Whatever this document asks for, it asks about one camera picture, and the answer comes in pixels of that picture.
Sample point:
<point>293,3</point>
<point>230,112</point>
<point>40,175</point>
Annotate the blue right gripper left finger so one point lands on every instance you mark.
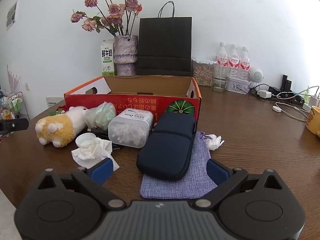
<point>101,172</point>

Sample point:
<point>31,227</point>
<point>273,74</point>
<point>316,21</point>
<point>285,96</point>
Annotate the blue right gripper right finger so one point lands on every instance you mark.
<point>218,172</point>

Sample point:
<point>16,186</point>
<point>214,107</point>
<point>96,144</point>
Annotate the purple fabric pouch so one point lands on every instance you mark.
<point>195,184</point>

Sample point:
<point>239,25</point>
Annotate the small white tissue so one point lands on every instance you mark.
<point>213,142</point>

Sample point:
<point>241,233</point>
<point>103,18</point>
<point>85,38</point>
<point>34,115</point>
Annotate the yellow white plush toy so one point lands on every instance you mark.
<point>61,129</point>

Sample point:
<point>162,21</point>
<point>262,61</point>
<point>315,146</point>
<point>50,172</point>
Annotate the clear cotton swab box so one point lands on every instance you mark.
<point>130,128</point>

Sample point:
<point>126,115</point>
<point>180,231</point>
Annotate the green packet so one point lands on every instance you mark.
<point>101,116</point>

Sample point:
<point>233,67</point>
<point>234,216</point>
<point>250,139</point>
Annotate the navy zipper case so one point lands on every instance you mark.
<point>167,152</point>

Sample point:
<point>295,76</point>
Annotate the white board with label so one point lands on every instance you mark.
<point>55,101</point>

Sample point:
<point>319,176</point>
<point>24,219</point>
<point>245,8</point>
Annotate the white power adapter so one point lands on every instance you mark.
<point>265,94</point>

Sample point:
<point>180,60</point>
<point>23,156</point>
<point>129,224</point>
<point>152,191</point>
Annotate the red cardboard box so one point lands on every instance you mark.
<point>155,93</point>

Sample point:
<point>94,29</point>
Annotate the clear drinking glass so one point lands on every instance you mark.
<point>219,78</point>

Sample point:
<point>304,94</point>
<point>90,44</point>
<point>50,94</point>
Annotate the white round speaker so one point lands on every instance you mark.
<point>255,76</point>

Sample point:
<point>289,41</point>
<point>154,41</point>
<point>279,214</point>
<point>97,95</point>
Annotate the clear jar of seeds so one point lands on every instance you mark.
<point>203,71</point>

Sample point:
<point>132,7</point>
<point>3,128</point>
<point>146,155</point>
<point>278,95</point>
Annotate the yellow mug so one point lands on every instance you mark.
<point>313,121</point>

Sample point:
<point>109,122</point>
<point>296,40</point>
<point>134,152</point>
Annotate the water bottle red label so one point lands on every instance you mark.
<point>244,64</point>
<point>222,56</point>
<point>233,61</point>

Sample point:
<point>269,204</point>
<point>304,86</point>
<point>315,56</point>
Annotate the green white milk carton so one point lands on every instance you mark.
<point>107,58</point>

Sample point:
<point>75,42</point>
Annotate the purple ceramic vase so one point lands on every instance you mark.
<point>125,54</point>

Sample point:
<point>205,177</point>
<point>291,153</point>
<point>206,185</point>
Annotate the black paper bag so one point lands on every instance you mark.
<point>164,45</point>

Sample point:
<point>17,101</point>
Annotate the dried rose bouquet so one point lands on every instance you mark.
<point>116,18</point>

